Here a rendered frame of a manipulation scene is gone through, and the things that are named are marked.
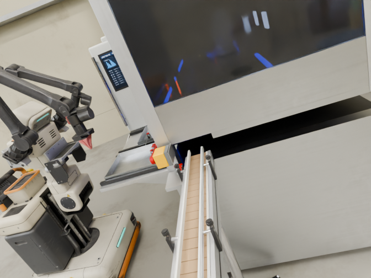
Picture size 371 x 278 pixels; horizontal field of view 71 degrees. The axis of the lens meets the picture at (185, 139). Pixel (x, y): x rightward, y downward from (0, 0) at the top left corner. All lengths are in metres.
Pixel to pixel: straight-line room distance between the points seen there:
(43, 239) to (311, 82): 1.81
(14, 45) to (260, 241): 4.56
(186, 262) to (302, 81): 0.81
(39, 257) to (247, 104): 1.69
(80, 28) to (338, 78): 4.14
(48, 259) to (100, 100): 3.27
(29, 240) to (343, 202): 1.86
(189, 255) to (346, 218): 1.03
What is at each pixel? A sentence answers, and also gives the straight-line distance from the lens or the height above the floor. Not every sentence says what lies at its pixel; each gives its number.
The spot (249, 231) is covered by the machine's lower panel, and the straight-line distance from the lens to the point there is 1.56.
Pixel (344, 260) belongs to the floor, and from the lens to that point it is 1.88.
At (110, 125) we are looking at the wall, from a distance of 5.01.
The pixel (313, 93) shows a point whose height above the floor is 1.05.
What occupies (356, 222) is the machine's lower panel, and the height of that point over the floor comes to 0.29.
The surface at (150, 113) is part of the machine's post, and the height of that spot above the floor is 1.19.
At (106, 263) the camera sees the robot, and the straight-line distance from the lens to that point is 2.03.
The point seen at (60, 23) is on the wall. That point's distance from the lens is 4.87.
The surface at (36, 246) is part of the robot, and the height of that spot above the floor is 0.56.
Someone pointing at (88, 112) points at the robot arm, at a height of 1.26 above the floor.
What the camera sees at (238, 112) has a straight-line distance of 1.15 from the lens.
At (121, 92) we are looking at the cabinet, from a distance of 2.26.
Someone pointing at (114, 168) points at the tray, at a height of 0.89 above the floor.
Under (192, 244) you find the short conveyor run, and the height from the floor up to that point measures 0.93.
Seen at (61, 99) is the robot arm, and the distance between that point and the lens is 1.43.
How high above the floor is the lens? 1.50
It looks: 24 degrees down
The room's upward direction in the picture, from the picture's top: 22 degrees counter-clockwise
